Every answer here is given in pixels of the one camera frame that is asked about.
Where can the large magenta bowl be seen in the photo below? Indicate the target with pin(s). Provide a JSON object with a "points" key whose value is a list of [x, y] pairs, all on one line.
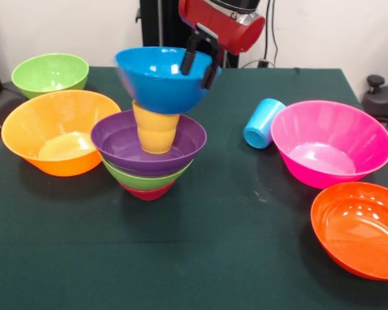
{"points": [[329, 142]]}

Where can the purple bowl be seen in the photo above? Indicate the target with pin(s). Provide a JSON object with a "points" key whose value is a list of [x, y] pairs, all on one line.
{"points": [[116, 145]]}

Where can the large orange bowl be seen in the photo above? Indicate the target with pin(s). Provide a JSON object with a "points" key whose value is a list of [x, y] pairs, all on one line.
{"points": [[51, 129]]}

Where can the blue bowl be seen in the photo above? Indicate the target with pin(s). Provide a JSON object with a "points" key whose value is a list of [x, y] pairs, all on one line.
{"points": [[161, 87]]}

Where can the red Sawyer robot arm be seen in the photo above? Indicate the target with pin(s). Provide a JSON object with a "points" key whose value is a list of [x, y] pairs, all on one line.
{"points": [[236, 4]]}

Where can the yellow cup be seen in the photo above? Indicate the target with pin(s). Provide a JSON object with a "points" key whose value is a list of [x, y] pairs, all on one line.
{"points": [[155, 132]]}

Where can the blue cup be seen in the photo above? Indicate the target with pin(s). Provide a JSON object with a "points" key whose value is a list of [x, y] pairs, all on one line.
{"points": [[262, 126]]}

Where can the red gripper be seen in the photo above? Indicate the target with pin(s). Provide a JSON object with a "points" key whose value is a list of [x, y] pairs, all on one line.
{"points": [[226, 27]]}

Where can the dark green table cloth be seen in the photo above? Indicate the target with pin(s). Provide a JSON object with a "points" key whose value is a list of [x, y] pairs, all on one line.
{"points": [[194, 252]]}

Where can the small crimson bowl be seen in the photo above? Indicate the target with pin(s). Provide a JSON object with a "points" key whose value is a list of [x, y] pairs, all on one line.
{"points": [[145, 194]]}

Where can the black stand base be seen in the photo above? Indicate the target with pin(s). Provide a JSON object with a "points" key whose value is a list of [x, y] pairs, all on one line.
{"points": [[381, 97], [3, 100]]}

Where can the green bowl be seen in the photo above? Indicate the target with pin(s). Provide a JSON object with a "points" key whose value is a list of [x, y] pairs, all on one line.
{"points": [[139, 181], [48, 72]]}

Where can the orange-red shallow bowl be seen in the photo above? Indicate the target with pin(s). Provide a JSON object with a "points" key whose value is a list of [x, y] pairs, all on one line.
{"points": [[359, 232]]}

